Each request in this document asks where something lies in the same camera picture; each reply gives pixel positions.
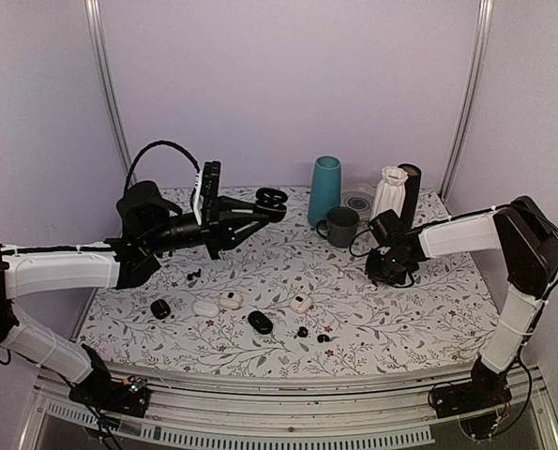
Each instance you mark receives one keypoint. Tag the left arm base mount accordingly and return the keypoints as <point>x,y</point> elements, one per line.
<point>102,393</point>

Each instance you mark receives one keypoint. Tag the white open earbud case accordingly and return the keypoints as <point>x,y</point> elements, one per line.
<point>231,300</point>

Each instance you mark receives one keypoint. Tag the aluminium frame post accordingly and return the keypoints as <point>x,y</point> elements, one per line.
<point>479,51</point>
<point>98,43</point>

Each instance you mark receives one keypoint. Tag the black earbud pair left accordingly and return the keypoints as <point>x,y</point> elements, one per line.
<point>196,274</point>

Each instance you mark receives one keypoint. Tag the black round earbud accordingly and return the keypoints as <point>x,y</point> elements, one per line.
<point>302,332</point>

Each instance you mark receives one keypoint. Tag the teal tall vase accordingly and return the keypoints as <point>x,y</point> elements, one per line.
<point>325,188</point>

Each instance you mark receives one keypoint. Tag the left aluminium frame post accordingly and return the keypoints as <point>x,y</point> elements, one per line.
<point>98,43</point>

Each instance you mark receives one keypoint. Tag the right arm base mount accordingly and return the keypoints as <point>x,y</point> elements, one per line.
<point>471,398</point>

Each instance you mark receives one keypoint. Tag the white closed earbud case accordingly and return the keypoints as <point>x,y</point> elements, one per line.
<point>205,309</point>

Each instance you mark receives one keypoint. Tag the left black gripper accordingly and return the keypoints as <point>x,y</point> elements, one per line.
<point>218,228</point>

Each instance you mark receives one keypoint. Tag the black earbud charging case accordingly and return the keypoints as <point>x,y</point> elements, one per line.
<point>271,202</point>

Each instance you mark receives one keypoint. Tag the black oval earbud case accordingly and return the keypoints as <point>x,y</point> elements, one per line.
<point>260,323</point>

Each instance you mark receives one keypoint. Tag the black small earbud case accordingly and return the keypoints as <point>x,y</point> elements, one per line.
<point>160,309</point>

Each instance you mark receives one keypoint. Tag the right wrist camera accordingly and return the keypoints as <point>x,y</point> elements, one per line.
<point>386,226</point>

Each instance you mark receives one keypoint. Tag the dark grey mug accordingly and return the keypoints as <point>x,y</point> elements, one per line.
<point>339,227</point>

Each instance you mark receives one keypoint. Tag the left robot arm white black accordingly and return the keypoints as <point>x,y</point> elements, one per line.
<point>152,227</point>

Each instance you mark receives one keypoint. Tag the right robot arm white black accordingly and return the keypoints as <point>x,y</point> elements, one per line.
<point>528,242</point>

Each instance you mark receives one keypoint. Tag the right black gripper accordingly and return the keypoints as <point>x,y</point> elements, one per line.
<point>374,274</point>

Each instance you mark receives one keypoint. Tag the right aluminium frame post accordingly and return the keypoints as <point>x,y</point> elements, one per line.
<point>479,51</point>

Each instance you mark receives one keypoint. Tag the front aluminium rail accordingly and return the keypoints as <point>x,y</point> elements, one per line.
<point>389,411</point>

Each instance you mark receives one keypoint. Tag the dark brown cylinder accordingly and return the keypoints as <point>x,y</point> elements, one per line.
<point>412,188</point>

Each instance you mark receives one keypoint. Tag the floral patterned table mat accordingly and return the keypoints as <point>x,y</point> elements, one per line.
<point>445,319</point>

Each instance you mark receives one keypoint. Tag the white ribbed vase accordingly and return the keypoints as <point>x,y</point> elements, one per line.
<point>390,192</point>

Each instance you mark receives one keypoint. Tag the cream open earbud case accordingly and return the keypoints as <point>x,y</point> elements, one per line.
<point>301,304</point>

